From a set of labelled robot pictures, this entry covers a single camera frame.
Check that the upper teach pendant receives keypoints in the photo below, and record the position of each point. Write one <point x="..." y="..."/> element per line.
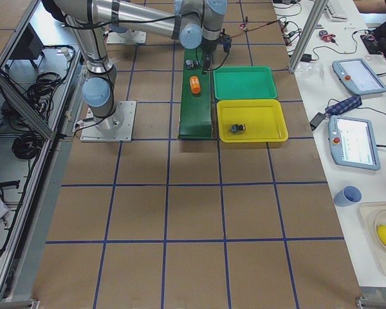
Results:
<point x="358" y="77"/>

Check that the aluminium frame post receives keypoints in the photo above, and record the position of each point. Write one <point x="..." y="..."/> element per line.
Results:
<point x="307" y="32"/>

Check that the green plastic tray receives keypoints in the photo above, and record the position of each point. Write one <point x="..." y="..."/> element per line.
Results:
<point x="244" y="82"/>

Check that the yellow push button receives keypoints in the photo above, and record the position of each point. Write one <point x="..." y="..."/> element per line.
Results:
<point x="237" y="128"/>

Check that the black power adapter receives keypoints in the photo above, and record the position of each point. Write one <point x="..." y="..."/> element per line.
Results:
<point x="316" y="120"/>

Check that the orange cylinder with 4680 print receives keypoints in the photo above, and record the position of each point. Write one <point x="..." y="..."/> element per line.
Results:
<point x="195" y="86"/>

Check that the green conveyor belt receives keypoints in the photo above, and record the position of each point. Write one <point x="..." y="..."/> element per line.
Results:
<point x="195" y="120"/>

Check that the light blue cup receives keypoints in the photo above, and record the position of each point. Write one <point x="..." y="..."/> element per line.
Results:
<point x="347" y="196"/>

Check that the yellow plastic tray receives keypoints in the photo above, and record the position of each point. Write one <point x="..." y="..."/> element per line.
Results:
<point x="263" y="118"/>

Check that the beige tray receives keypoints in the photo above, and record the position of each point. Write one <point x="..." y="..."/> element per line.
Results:
<point x="373" y="217"/>

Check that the teach pendant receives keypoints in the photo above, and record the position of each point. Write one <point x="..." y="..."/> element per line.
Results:
<point x="352" y="143"/>
<point x="358" y="77"/>

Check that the lower teach pendant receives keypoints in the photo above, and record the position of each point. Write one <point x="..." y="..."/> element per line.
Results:
<point x="352" y="143"/>

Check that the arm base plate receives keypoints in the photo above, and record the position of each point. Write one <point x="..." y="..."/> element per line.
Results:
<point x="116" y="128"/>
<point x="130" y="37"/>

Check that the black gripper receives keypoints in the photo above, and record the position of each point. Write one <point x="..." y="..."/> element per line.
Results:
<point x="208" y="52"/>

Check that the small controller circuit board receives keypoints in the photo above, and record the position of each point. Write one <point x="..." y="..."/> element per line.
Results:
<point x="244" y="27"/>

